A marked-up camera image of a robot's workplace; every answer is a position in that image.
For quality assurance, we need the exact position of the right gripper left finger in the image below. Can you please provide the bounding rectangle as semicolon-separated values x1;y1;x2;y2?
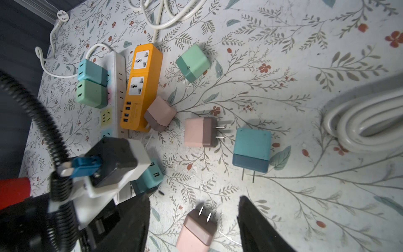
91;194;151;252

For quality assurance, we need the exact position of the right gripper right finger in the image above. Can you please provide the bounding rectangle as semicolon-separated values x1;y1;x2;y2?
237;196;295;252

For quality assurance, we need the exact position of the pink plug adapter front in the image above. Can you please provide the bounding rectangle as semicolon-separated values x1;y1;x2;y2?
176;204;218;252

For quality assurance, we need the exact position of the pink plug adapter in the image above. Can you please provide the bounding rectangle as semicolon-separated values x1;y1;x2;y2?
184;117;226;148
176;204;218;252

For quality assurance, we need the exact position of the teal plug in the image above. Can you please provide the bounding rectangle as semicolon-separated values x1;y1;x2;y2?
131;159;164;195

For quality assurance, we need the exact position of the green plug adapter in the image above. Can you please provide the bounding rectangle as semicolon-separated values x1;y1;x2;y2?
175;44;211;83
76;80;108;109

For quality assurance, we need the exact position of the teal plug adapter front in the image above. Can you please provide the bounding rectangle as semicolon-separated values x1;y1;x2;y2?
77;59;108;87

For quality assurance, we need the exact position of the teal plug adapter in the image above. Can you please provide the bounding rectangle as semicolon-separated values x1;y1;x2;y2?
77;59;108;87
233;128;272;181

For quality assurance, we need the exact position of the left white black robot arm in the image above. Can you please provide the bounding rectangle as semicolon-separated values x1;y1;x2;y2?
1;70;79;252

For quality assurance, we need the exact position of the white multicolour power strip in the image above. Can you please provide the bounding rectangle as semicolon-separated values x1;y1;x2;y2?
98;51;129;155

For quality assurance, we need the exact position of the pink plug beside orange strip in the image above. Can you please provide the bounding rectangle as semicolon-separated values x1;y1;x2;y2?
144;96;177;132

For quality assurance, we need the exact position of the orange power strip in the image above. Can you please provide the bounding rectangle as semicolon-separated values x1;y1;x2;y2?
120;44;163;132

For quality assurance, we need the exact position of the teal plug adapter right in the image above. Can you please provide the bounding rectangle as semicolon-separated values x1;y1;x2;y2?
233;128;272;181

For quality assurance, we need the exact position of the pink plug adapter middle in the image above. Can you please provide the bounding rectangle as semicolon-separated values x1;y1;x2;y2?
184;117;226;148

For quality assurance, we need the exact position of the red pencil cup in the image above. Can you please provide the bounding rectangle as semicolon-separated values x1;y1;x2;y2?
0;177;31;210

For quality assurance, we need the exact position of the floral table mat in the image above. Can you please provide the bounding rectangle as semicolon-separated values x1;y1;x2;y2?
18;0;403;252

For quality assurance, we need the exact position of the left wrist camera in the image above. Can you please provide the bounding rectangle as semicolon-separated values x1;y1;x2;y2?
57;137;151;229

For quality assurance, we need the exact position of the blue strip white cable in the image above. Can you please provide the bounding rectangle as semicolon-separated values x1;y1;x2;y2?
322;86;403;154

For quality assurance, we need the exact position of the white power strip cable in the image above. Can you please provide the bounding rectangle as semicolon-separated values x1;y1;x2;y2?
34;9;112;79

